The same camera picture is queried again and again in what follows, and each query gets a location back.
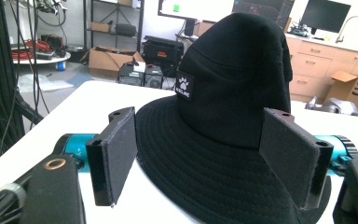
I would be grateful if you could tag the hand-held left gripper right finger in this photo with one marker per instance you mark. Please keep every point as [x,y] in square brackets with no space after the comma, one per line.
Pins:
[292,155]

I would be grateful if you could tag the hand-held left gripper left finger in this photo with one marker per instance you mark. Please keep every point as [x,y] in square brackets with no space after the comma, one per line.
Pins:
[118,155]

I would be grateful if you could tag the black bucket hat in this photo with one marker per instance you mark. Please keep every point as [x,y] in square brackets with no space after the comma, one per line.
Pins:
[230,130]

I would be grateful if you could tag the grey metal device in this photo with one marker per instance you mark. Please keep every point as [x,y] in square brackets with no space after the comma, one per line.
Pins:
[332,105]

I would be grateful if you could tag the small black computer tower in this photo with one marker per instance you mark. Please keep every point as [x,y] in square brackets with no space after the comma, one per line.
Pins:
[140,76]

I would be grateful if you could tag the wooden drawer cabinet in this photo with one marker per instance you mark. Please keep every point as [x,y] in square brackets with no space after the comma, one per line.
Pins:
[320,65]

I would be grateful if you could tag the open cardboard box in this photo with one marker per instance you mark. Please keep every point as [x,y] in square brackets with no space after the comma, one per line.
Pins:
[110,60]

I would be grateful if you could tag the black equipment case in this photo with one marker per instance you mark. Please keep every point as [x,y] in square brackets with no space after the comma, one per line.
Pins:
[161,54]

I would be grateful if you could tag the round white table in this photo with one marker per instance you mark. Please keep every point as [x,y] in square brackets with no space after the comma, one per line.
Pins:
[43,59]

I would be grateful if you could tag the small cardboard box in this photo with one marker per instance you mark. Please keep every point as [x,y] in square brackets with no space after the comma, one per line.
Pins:
[101,27]

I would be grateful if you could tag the black metal shelf rack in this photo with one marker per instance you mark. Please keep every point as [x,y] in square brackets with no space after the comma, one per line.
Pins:
[113,21]

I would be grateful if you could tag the chrome sink faucet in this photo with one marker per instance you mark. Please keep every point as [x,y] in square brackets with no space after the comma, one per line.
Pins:
[348,28]

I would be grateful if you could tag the black computer monitor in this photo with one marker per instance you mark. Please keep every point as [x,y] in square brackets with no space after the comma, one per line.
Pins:
[325,15]

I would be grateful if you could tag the large wall display screen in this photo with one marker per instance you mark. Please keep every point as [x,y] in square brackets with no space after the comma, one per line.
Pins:
[223,9]

